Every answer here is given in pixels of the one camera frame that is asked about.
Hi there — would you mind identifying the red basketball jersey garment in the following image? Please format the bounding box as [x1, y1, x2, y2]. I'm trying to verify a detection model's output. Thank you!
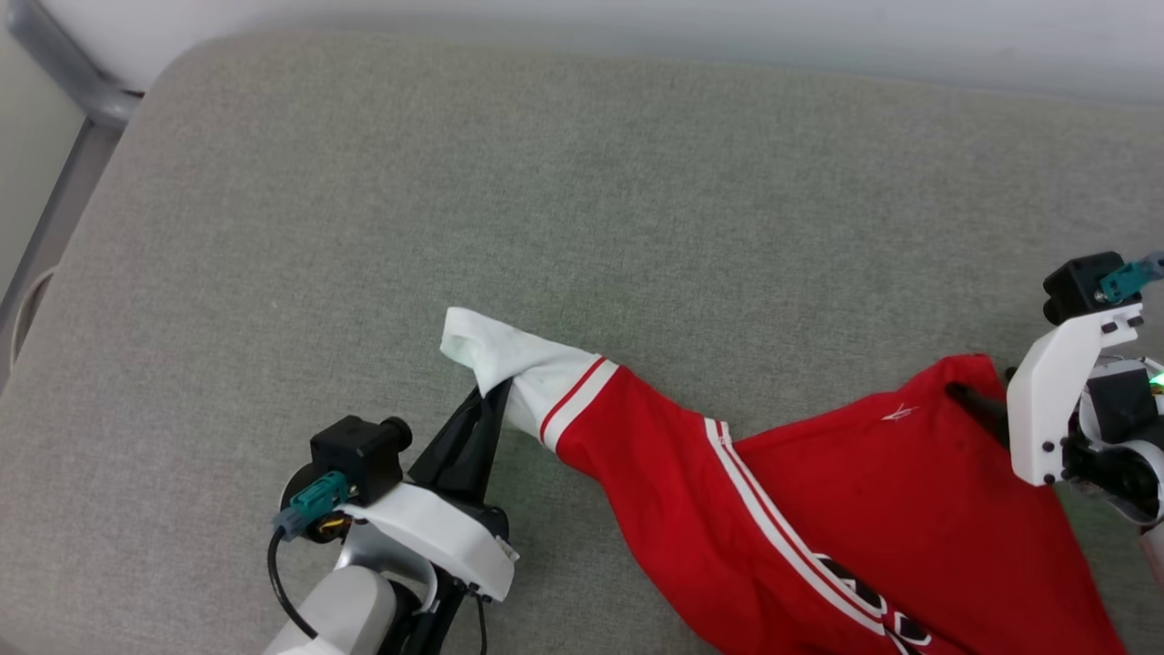
[440, 307, 1129, 655]

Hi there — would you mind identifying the grey metal frame rail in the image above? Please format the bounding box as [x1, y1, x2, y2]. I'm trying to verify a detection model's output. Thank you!
[0, 0, 145, 365]

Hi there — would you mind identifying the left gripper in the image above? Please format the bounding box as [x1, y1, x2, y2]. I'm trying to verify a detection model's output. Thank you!
[277, 380, 520, 602]

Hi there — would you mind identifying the right camera cable teal plug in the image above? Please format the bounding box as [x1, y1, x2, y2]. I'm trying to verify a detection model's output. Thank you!
[1095, 252, 1164, 305]

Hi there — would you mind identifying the camera cable teal plug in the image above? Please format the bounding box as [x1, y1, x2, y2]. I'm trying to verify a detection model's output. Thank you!
[266, 469, 352, 640]
[1095, 252, 1164, 305]

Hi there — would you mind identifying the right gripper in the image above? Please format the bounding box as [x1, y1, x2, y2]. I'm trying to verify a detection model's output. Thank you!
[946, 304, 1164, 530]

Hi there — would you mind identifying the left camera cable teal plug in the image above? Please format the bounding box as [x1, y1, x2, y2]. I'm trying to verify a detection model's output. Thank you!
[266, 469, 352, 640]

